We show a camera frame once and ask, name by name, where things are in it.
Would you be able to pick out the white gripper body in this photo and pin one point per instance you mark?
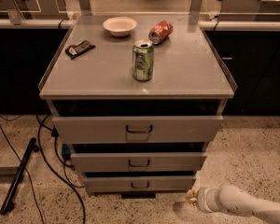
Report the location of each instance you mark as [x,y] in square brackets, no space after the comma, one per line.
[202,199]

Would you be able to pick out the grey bottom drawer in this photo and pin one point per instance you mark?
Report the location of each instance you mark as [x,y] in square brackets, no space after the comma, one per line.
[139,183]

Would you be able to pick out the grey drawer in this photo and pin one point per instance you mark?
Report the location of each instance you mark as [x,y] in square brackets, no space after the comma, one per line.
[151,129]
[139,183]
[138,162]

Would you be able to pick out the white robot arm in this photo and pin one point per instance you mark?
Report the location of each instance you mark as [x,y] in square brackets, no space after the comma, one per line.
[231,200]

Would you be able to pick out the grey middle drawer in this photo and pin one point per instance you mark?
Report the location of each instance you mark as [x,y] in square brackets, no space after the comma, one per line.
[138,162]

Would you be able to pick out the grey drawer cabinet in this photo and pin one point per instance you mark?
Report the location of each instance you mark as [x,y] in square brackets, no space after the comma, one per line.
[188,80]

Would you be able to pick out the grey top drawer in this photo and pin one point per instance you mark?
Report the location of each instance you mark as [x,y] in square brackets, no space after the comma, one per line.
[151,129]

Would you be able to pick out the blue plug connector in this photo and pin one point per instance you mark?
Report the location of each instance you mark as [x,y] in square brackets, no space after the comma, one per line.
[66,152]

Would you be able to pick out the green soda can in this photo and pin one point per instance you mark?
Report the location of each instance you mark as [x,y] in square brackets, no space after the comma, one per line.
[143,60]

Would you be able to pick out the orange soda can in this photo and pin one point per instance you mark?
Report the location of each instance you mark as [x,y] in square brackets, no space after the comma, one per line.
[160,31]

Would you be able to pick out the black bar on floor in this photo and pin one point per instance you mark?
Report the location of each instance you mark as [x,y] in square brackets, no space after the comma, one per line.
[8,201]

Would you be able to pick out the white bowl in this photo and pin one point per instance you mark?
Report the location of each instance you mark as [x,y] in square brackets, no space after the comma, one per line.
[120,26]

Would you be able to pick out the dark snack wrapper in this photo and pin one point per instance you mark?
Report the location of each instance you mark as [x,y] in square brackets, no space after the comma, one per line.
[76,50]

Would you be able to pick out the white horizontal rail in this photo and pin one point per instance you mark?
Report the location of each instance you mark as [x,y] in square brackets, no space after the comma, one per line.
[271,26]

